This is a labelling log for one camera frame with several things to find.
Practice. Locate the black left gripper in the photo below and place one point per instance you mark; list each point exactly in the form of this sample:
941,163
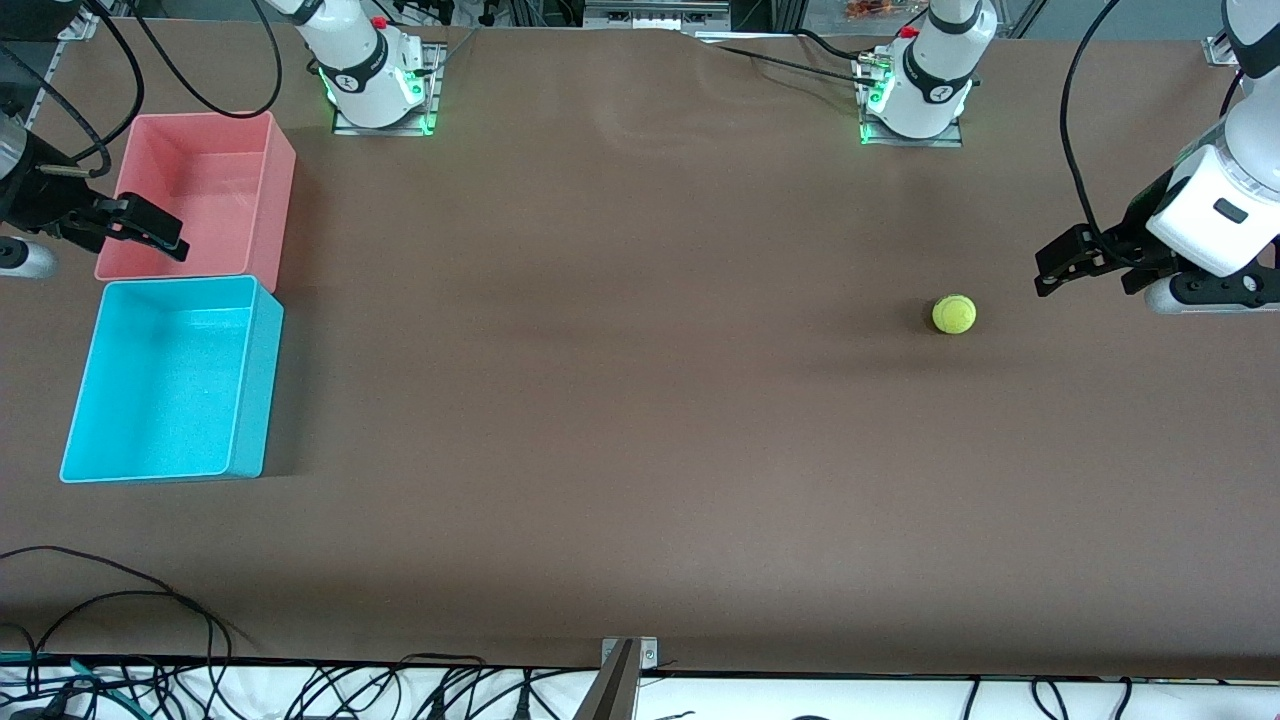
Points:
1137,236

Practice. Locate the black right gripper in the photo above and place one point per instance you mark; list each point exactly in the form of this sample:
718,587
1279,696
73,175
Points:
40,197

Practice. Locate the yellow-green tennis ball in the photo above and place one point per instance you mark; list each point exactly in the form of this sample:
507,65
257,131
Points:
954,314

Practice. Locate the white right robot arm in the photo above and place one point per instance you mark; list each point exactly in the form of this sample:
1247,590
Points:
360,60

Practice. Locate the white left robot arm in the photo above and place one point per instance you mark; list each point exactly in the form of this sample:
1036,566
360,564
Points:
935,70

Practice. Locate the pink plastic bin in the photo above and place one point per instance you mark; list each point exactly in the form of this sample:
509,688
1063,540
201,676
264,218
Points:
210,190

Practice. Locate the blue plastic bin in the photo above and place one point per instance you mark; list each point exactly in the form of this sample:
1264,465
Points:
170,380

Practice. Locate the orange background item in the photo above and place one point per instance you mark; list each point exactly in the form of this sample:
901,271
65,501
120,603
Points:
872,10

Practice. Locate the grey metal bar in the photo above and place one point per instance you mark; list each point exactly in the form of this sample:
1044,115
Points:
610,695

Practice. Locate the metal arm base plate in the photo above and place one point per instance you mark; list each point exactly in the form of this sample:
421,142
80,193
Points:
385,131
915,142

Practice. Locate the silver table corner bracket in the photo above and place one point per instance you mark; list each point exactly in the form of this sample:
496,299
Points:
1220,52
78,25

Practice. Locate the aluminium frame profile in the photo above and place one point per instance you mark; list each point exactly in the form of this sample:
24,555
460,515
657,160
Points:
655,12

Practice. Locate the silver metal bracket plate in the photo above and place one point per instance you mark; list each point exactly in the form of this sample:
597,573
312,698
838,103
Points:
648,655

